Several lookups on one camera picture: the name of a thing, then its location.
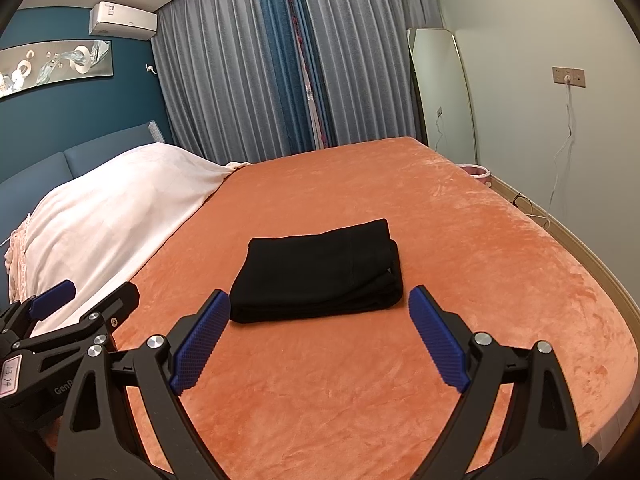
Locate silver wall art panel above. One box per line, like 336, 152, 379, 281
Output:
0, 40, 114, 98

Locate white power cable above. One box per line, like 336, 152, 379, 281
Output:
514, 77, 576, 229

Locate blue upholstered headboard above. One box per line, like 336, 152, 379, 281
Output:
0, 120, 166, 302

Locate pink waste bin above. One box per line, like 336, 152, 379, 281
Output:
459, 164, 492, 188

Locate white bed cover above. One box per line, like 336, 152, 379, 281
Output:
4, 143, 241, 336

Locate black pants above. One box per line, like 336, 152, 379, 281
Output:
230, 219, 404, 324

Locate standing mirror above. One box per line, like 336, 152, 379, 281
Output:
407, 27, 478, 164

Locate grey blue curtains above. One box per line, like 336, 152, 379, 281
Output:
152, 0, 442, 164

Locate wall power socket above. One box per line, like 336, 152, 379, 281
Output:
552, 67, 586, 88

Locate orange bed blanket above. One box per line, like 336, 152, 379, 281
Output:
41, 135, 634, 476

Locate white air conditioner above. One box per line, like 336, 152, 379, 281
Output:
89, 1, 157, 40

